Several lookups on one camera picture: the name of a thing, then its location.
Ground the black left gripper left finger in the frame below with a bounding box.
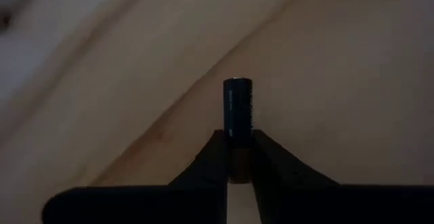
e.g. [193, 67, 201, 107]
[41, 130, 229, 224]

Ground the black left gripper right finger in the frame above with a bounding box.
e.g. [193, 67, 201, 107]
[251, 130, 434, 224]

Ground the black copper-top battery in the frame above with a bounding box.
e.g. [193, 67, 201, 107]
[222, 77, 254, 185]

